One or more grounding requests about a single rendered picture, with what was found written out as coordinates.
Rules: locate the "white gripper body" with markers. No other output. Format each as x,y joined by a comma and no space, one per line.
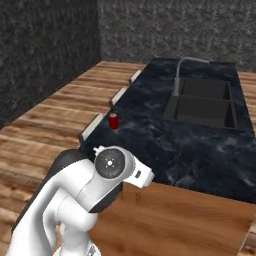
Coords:
148,176

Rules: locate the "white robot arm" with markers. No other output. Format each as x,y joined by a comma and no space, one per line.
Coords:
71,196

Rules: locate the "dark double sink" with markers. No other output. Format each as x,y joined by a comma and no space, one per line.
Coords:
203,103

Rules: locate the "grey sink tap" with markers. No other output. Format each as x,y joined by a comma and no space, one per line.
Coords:
176,85

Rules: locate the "red soda can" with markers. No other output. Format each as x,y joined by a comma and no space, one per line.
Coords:
113,121

